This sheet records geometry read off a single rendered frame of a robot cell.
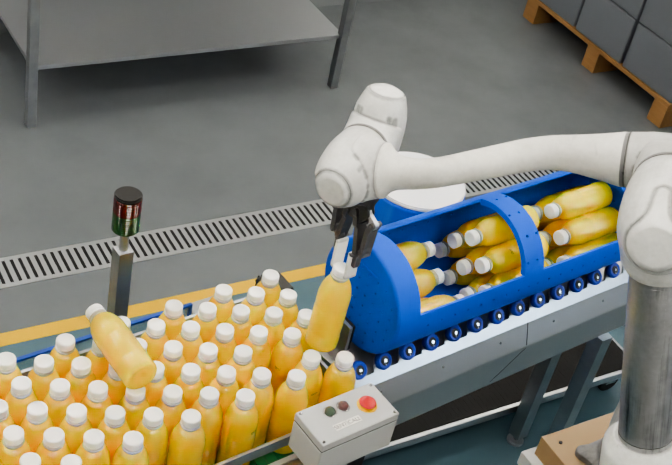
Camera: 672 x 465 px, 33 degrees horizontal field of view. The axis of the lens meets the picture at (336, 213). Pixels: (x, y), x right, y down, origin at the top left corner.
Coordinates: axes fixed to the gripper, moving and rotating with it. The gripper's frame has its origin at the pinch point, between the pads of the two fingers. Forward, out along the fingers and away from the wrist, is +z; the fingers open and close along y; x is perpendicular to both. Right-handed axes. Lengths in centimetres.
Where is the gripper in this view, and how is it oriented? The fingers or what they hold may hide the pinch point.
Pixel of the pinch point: (345, 258)
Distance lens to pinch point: 238.1
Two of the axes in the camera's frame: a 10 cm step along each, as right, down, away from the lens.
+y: -5.8, -5.7, 5.9
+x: -8.0, 2.3, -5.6
